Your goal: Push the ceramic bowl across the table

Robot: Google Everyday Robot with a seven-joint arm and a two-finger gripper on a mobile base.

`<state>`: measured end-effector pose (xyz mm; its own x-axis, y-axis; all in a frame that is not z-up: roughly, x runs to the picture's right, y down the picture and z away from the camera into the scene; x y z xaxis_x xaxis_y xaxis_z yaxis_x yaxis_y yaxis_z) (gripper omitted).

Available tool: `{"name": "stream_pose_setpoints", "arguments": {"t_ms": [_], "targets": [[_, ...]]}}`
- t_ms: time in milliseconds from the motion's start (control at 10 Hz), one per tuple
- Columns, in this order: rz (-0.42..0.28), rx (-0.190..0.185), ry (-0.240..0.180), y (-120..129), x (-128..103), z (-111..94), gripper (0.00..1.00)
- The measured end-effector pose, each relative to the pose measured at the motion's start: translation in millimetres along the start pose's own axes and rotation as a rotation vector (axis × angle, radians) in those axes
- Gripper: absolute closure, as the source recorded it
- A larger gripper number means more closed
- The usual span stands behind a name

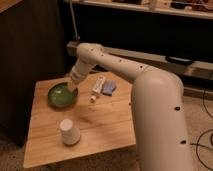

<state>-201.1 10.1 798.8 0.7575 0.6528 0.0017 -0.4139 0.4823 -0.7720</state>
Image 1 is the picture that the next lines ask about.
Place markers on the beige flat pusher tool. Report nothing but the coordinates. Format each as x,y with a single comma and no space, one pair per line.
71,86

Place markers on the white remote control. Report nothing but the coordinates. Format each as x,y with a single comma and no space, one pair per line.
98,84

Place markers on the grey lower shelf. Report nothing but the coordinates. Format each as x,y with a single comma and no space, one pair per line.
160,58

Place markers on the white paper cup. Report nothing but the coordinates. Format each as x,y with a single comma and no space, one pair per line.
69,132

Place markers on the wooden folding table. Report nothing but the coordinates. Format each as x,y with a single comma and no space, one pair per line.
104,125

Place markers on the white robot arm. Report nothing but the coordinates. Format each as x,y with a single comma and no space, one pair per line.
156,104

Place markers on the black handle on shelf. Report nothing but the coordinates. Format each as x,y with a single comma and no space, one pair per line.
179,60

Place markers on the green ceramic bowl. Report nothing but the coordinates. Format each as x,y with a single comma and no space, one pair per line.
60,96

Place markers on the upper wooden shelf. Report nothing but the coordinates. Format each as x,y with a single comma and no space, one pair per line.
153,6

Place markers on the metal stand pole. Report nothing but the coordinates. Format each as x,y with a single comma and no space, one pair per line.
76,35

